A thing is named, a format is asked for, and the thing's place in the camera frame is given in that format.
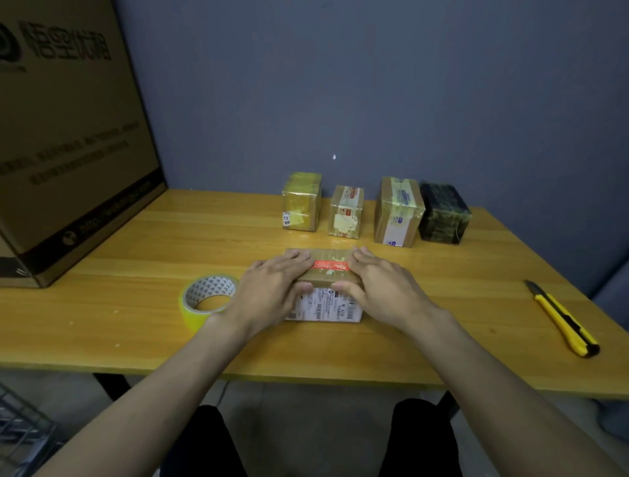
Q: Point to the person's left hand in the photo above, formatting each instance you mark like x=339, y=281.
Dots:
x=268, y=297

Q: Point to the person's right hand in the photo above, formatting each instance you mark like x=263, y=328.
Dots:
x=388, y=295

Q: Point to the yellow tape roll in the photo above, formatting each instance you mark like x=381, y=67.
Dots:
x=189, y=314

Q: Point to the brown box with white label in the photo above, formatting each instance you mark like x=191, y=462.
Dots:
x=398, y=211

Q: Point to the small carton red label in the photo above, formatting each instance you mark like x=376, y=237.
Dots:
x=346, y=211

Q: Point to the black cardboard box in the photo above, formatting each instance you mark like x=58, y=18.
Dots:
x=444, y=213

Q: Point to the small carton yellow tape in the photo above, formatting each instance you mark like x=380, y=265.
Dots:
x=301, y=201

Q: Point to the person's right forearm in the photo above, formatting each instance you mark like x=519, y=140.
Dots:
x=521, y=403

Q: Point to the person's left forearm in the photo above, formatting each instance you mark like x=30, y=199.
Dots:
x=137, y=413

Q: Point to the person's black trousers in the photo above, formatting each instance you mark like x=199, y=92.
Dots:
x=422, y=442

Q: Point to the black table leg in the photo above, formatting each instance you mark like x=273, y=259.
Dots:
x=448, y=405
x=112, y=387

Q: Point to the yellow utility knife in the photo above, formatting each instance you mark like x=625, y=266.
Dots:
x=562, y=319

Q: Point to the grey pleated curtain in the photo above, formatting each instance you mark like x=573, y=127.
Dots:
x=614, y=354

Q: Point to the large flat brown carton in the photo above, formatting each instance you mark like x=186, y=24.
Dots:
x=69, y=132

